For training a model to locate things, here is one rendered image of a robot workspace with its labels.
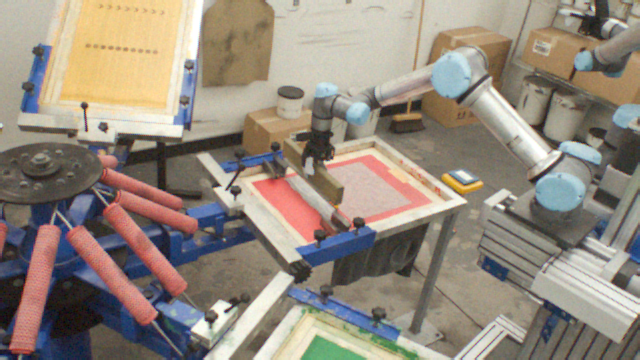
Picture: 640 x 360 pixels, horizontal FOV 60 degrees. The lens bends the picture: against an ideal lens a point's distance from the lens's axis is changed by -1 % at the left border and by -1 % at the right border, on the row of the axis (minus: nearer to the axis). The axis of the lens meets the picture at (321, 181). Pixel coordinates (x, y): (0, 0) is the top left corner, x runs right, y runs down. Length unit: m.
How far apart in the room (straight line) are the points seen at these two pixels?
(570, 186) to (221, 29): 2.80
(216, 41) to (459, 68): 2.55
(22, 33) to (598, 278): 3.08
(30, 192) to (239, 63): 2.70
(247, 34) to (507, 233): 2.61
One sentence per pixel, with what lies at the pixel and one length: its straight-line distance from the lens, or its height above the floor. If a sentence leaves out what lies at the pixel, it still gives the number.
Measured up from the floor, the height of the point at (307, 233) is 0.95.
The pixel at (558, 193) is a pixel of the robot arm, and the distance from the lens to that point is 1.57.
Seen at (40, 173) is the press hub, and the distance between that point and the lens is 1.57.
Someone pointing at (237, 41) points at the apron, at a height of 0.85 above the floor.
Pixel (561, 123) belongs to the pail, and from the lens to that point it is 5.16.
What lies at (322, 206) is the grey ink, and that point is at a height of 0.96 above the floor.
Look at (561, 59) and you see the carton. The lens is 5.04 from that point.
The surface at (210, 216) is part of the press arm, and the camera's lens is 1.85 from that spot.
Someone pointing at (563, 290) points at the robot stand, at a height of 1.16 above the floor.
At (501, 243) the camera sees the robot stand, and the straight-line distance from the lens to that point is 1.88.
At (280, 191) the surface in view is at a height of 0.95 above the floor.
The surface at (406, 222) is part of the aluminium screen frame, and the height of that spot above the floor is 0.99.
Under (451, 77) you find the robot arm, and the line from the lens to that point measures 1.56.
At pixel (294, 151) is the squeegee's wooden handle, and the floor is 1.13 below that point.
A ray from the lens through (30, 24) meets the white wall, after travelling 3.57.
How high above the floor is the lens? 2.14
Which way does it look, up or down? 32 degrees down
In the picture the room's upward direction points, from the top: 9 degrees clockwise
